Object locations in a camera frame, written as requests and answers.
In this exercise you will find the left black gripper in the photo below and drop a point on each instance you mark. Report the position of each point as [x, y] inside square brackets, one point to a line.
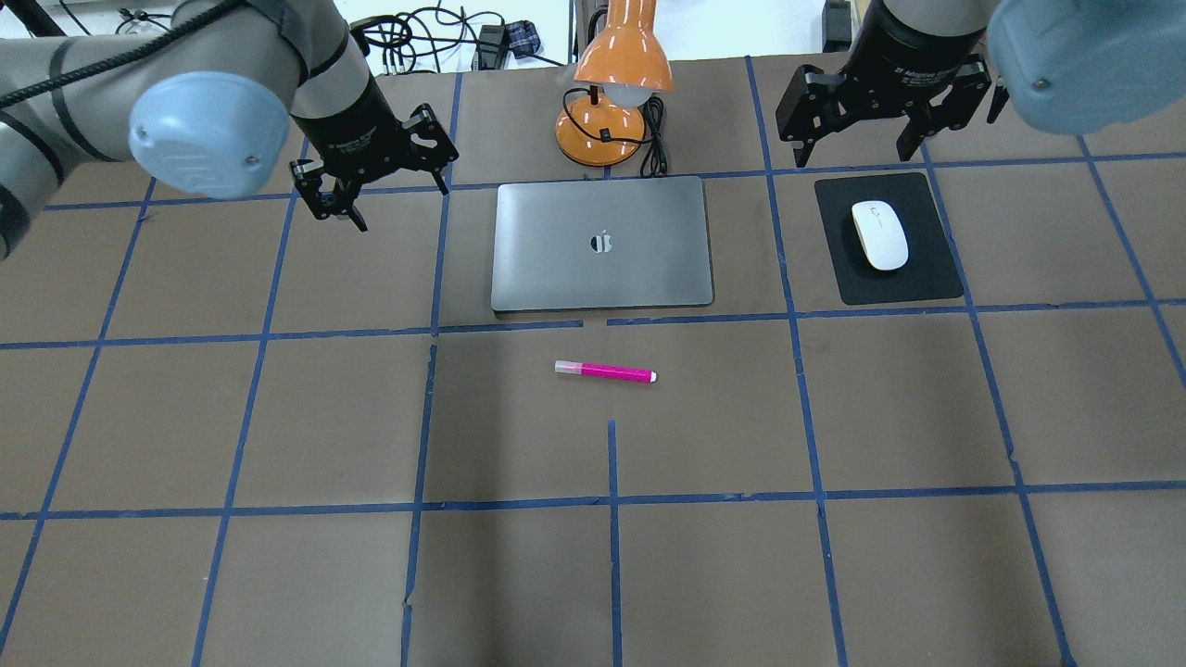
[349, 124]

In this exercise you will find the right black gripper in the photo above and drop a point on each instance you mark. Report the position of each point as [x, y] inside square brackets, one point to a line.
[903, 54]

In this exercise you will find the white computer mouse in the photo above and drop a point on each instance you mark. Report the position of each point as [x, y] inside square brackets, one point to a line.
[880, 234]

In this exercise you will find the pink marker pen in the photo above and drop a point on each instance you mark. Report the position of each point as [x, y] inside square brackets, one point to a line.
[625, 374]

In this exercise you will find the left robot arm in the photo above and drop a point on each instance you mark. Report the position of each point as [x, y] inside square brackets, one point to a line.
[206, 107]

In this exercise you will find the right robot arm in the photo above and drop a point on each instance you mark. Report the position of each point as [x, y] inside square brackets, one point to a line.
[1069, 67]

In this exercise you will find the black mousepad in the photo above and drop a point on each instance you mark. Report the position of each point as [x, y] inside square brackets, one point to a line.
[930, 273]

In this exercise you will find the silver laptop notebook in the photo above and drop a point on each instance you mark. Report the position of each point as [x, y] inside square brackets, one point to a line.
[615, 243]

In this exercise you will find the black power adapter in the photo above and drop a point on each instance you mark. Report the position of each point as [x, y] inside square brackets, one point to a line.
[837, 26]

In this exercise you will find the orange desk lamp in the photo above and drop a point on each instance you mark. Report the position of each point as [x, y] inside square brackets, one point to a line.
[614, 111]

